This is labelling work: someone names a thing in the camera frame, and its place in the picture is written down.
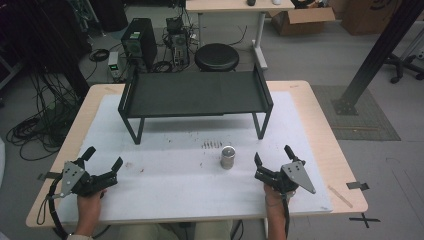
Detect black metal post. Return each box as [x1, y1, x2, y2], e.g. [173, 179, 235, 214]
[331, 0, 424, 116]

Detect open cardboard box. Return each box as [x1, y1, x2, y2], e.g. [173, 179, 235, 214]
[269, 6, 336, 37]

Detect office chair base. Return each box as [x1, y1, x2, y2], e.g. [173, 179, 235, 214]
[383, 53, 424, 85]

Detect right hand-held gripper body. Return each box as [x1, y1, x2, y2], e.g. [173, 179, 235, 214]
[254, 159, 317, 195]

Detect silver metal can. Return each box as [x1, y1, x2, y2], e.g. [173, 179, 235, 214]
[220, 145, 237, 170]

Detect bundle of floor cables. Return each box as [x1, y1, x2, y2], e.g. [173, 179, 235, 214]
[5, 49, 111, 162]

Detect person's right hand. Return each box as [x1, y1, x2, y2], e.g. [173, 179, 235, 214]
[263, 183, 296, 224]

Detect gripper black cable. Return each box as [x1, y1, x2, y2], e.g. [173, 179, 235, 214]
[35, 173, 73, 240]
[281, 193, 291, 240]

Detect large cardboard box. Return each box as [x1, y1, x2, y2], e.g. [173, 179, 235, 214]
[339, 0, 403, 36]

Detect open computer case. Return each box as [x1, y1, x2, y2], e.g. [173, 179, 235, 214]
[165, 16, 191, 67]

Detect grey floor mat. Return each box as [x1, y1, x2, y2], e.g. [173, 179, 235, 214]
[311, 84, 402, 142]

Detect person's legs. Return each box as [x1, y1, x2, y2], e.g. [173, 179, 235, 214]
[116, 220, 234, 240]

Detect black computer tower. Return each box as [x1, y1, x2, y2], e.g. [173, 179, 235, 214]
[120, 17, 158, 70]

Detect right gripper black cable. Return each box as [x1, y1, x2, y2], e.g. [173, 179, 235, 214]
[281, 193, 291, 240]

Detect small power supply unit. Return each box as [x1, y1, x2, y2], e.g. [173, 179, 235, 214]
[107, 51, 122, 80]

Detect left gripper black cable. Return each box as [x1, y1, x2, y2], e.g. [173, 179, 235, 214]
[35, 173, 73, 240]

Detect person's left hand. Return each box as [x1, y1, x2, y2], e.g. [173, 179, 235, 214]
[76, 188, 108, 238]

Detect black round stool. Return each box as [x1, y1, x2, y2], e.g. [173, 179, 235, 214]
[194, 42, 240, 73]

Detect white leg desk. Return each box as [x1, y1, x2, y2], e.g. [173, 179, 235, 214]
[185, 0, 296, 71]

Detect white foam mat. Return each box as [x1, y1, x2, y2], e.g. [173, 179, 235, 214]
[57, 91, 334, 225]

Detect black metal shelf rack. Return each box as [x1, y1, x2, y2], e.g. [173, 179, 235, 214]
[117, 63, 275, 146]

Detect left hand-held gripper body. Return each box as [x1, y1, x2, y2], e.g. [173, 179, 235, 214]
[51, 157, 119, 199]

